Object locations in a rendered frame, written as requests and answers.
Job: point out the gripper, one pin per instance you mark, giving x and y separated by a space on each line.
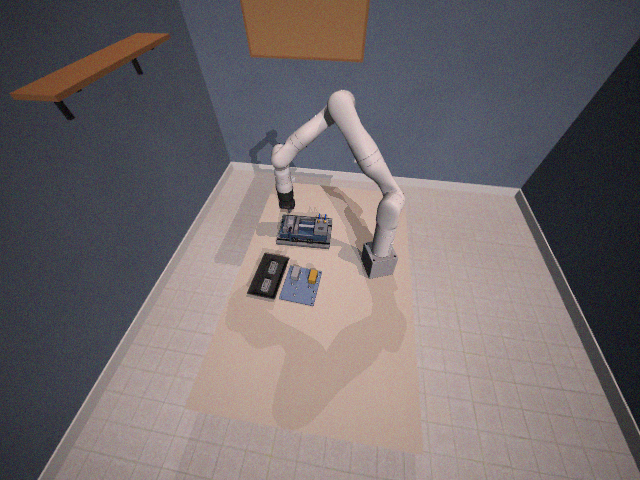
285 195

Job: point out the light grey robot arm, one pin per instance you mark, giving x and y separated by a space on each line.
366 153

